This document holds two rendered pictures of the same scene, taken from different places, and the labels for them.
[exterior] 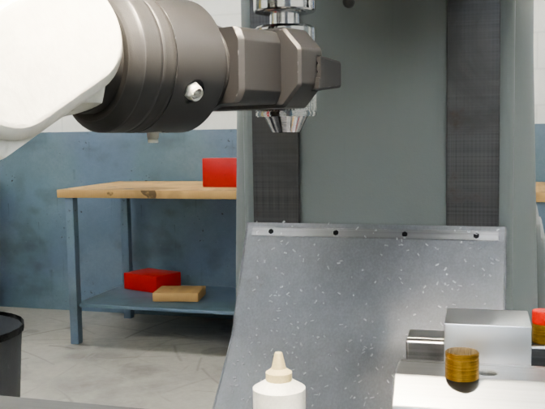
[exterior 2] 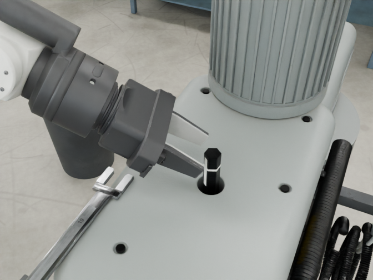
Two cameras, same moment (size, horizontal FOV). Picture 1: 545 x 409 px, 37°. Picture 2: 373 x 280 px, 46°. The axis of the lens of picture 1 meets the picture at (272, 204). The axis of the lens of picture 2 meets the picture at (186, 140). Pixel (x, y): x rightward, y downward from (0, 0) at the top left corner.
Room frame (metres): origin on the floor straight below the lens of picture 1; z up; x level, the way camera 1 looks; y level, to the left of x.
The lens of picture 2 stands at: (0.25, -0.03, 2.34)
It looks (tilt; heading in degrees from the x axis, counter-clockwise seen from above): 44 degrees down; 8
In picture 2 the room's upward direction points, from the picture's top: straight up
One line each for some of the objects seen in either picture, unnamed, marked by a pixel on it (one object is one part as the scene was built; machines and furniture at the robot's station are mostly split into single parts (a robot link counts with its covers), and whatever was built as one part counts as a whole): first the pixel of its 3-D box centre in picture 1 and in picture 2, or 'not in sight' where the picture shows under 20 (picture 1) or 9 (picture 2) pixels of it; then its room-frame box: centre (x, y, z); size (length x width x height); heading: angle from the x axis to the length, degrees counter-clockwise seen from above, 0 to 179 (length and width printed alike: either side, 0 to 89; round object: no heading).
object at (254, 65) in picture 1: (199, 71); not in sight; (0.57, 0.05, 1.23); 0.13 x 0.12 x 0.10; 49
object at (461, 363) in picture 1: (461, 364); not in sight; (0.53, -0.12, 1.03); 0.02 x 0.02 x 0.02
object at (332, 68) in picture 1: (316, 72); not in sight; (0.62, -0.03, 1.23); 0.06 x 0.02 x 0.03; 139
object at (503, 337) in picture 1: (487, 356); not in sight; (0.59, -0.16, 1.02); 0.06 x 0.05 x 0.06; 76
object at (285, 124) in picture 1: (286, 124); not in sight; (0.64, -0.01, 1.19); 0.03 x 0.03 x 0.01
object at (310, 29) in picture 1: (285, 33); not in sight; (0.64, -0.01, 1.26); 0.05 x 0.05 x 0.01
